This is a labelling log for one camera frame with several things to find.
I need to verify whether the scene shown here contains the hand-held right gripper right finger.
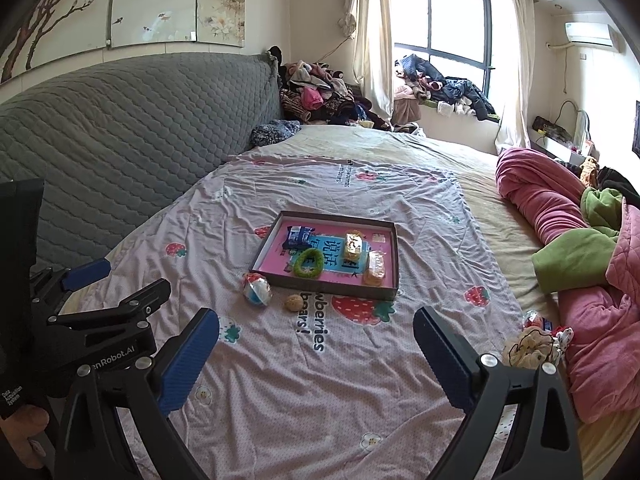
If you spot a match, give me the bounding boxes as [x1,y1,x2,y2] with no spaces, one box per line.
[414,306,584,480]

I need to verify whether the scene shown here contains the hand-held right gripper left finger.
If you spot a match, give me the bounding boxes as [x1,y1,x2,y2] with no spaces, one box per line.
[55,308,220,480]

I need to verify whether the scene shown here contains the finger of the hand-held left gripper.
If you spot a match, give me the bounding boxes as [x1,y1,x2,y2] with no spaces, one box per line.
[30,258,112,307]
[55,279,172,332]

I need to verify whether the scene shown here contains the yellow rice cake packet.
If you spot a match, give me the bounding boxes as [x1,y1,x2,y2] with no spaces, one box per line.
[363,251,388,287]
[343,230,365,263]

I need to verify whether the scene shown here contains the blue snack packet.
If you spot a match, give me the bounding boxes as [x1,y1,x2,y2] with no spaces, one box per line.
[283,225,314,250]

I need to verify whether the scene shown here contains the brown tray with pink bottom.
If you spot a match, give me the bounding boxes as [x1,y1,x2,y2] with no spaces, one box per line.
[249,211,400,301]

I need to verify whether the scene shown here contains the person's left hand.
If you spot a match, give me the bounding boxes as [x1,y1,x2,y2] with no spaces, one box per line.
[0,404,50,472]

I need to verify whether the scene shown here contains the cream mesh scrunchie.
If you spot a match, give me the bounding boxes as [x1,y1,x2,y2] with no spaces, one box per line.
[504,327,562,369]

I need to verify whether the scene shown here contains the red white blue ball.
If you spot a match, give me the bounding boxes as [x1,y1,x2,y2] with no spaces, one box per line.
[243,272,273,306]

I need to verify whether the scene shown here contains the red and white packet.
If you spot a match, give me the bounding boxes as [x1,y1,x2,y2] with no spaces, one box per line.
[522,310,552,334]

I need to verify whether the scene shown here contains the pink printed blanket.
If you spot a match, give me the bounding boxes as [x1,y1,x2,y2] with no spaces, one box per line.
[60,152,532,480]

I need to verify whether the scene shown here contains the grey quilted headboard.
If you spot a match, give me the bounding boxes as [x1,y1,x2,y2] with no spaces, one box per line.
[0,51,284,272]

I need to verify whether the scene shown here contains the green blanket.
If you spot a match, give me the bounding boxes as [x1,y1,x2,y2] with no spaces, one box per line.
[531,187,629,295]

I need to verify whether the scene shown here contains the pink quilt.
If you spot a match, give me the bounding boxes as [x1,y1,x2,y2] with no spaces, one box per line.
[495,147,640,424]

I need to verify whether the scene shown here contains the beige bed sheet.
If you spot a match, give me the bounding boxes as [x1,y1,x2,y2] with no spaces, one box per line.
[295,124,640,480]

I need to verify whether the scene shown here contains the dark patterned cloth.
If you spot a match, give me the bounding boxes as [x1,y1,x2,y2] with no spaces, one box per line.
[250,120,303,149]

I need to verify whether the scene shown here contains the white desk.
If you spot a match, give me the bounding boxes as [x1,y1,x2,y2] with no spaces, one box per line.
[530,130,599,164]

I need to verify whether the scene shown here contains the brown plush toy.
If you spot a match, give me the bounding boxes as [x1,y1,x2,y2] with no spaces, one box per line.
[580,156,601,187]

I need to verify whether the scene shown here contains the black cloth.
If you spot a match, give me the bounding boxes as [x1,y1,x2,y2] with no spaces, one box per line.
[597,166,640,199]

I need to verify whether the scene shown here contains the black box on desk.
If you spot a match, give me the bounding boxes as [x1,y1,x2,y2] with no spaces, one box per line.
[532,116,572,142]

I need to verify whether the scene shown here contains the clothes heap on windowsill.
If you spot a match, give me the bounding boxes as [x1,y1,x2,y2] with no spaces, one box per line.
[393,53,499,123]

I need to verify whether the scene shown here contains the white standing mirror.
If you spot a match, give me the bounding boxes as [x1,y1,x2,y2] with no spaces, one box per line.
[572,109,592,149]

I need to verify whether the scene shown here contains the pile of mixed clothes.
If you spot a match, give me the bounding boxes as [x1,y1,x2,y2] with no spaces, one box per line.
[267,46,394,132]

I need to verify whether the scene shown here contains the cream curtain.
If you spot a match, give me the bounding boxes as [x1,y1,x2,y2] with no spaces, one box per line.
[495,0,534,157]
[340,0,394,119]

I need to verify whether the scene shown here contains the black framed window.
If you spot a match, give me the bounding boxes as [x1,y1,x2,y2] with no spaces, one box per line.
[390,0,494,122]

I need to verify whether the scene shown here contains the white air conditioner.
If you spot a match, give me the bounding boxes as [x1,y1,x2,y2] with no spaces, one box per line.
[565,22,621,52]

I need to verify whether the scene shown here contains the green fuzzy ring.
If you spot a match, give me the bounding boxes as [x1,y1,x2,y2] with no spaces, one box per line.
[291,254,326,279]

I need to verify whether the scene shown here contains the floral wall painting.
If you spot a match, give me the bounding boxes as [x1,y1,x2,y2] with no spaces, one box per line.
[0,0,249,84]

